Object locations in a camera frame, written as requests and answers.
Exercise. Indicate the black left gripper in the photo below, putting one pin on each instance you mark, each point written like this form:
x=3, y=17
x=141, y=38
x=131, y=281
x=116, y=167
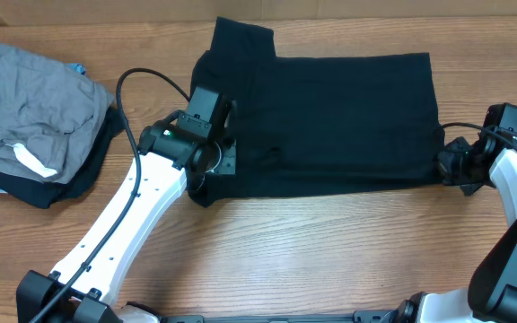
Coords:
x=228, y=161

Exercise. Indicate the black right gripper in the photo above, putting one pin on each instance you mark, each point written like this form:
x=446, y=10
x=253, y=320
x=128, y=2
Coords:
x=450, y=162

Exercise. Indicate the black t-shirt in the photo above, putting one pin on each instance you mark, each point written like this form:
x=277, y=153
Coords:
x=307, y=126

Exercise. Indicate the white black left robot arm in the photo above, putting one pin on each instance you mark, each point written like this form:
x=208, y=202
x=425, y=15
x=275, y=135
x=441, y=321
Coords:
x=174, y=155

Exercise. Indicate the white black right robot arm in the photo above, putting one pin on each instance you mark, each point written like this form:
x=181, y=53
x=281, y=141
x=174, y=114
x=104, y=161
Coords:
x=492, y=292

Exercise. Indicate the black folded garment in stack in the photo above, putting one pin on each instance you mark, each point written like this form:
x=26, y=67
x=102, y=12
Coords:
x=44, y=194

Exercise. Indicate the grey folded shirt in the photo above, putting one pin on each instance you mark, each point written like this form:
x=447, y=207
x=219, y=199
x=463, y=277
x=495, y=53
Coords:
x=50, y=116

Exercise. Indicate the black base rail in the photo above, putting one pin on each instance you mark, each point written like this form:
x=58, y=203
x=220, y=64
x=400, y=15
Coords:
x=276, y=318

